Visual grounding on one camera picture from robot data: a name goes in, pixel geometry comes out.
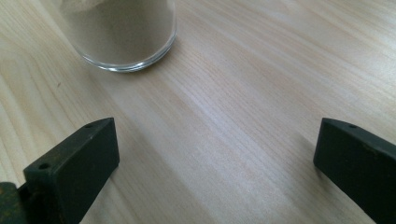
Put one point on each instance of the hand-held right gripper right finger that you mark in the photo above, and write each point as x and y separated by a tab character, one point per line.
361	168

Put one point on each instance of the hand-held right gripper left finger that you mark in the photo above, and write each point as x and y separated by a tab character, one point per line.
77	168

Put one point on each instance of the white-lidded glass powder jar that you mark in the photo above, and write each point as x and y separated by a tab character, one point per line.
124	34

